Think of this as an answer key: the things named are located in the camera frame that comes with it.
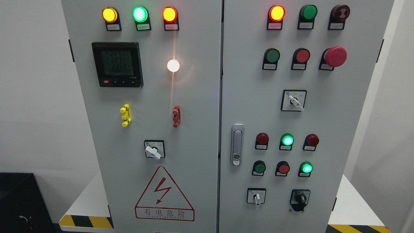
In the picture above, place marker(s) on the green lit lamp middle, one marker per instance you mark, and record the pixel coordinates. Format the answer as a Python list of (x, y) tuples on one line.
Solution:
[(286, 142)]

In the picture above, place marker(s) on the grey right cabinet door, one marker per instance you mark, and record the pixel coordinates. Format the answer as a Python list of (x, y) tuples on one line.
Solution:
[(252, 96)]

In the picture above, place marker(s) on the grey left cabinet door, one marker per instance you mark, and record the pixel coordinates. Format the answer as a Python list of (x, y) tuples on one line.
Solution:
[(191, 149)]

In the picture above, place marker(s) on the green push button second row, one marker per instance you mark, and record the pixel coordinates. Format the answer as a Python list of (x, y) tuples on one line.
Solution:
[(270, 60)]

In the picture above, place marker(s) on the red lit lamp right door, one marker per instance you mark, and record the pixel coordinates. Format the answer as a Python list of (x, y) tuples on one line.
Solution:
[(275, 17)]

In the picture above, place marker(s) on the red emergency stop mushroom button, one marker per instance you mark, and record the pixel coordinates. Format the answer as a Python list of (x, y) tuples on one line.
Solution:
[(333, 57)]

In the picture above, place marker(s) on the grey cabinet door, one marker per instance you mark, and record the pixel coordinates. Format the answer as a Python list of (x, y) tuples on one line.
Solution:
[(191, 149), (252, 96)]

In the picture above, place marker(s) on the black box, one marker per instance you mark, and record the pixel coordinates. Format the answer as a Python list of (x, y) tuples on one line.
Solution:
[(22, 208)]

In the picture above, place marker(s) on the green illuminated button lower right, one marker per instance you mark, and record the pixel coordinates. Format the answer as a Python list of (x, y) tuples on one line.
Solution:
[(305, 169)]

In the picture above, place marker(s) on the red ringed lit lamp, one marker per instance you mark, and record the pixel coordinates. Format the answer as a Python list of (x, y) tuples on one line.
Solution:
[(170, 17)]

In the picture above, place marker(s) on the white lever selector switch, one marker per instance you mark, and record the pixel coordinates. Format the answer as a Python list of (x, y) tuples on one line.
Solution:
[(293, 100), (256, 196)]

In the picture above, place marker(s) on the white lever selector switch upper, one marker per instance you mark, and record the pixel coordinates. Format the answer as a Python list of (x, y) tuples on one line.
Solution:
[(293, 100)]

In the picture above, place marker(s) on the white handle selector switch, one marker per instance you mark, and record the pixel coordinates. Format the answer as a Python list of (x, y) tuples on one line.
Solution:
[(154, 149)]

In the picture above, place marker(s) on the red push button lower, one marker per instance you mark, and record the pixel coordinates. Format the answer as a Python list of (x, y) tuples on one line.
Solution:
[(282, 168)]

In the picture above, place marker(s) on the black knob rotary switch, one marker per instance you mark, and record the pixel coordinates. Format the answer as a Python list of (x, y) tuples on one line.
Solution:
[(299, 199)]

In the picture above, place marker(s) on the black digital power meter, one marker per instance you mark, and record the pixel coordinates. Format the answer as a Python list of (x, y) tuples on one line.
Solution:
[(118, 64)]

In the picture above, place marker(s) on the yellow terminal connector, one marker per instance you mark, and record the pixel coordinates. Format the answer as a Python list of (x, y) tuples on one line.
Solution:
[(125, 115)]

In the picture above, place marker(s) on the red terminal connector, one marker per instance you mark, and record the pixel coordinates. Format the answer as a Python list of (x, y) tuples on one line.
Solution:
[(176, 116)]

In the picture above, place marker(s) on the green push button top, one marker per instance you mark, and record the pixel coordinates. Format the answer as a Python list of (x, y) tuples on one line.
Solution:
[(307, 17)]

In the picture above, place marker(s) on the white lever selector switch lower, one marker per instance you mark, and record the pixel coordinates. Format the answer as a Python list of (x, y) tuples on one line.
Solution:
[(256, 196)]

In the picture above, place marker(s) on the red high voltage warning sticker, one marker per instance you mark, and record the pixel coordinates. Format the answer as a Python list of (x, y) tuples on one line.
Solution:
[(162, 199)]

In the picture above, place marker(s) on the white platform hazard striped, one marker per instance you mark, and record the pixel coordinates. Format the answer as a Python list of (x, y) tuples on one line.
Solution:
[(90, 212)]

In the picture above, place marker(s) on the red push button second row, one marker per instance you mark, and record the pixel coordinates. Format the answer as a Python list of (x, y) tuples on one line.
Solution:
[(300, 59)]

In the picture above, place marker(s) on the white lit indicator lamp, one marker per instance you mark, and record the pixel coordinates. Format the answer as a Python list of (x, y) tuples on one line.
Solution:
[(173, 65)]

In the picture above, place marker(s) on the dark red lamp left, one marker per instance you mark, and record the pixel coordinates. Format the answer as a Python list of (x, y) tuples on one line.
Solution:
[(262, 140)]

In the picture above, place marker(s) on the green lit indicator lamp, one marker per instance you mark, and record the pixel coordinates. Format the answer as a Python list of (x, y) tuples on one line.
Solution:
[(141, 18)]

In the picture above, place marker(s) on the green push button lower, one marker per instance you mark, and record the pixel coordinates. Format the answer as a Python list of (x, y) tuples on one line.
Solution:
[(259, 168)]

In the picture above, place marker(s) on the silver door lock handle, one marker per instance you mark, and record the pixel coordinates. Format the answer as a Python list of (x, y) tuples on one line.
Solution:
[(237, 144)]

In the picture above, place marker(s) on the dark red buzzer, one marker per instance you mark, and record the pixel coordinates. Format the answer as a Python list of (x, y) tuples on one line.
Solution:
[(338, 16)]

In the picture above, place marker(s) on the red lamp right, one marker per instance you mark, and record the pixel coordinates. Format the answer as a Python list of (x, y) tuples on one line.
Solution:
[(310, 143)]

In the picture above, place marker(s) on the yellow indicator lamp top left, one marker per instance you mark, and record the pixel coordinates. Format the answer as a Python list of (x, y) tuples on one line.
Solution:
[(111, 18)]

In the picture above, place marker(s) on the green push button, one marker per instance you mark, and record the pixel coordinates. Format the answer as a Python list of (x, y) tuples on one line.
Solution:
[(259, 168), (307, 17)]

